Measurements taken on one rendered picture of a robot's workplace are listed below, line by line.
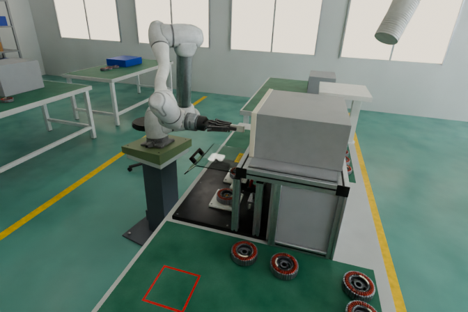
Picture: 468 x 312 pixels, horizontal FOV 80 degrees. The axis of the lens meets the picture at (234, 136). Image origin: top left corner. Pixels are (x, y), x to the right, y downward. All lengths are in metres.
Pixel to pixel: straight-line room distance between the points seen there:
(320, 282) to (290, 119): 0.64
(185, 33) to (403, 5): 1.46
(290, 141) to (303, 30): 4.84
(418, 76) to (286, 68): 2.40
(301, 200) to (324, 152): 0.21
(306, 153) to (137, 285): 0.83
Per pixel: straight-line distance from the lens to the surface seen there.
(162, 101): 1.26
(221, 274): 1.23
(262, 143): 1.20
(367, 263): 1.41
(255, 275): 1.23
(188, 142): 2.13
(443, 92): 6.46
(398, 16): 2.32
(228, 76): 6.30
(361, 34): 5.95
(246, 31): 6.09
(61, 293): 2.35
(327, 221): 1.25
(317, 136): 1.16
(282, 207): 1.22
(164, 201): 2.25
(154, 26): 1.77
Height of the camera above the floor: 1.69
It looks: 24 degrees down
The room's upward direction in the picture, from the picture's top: 2 degrees clockwise
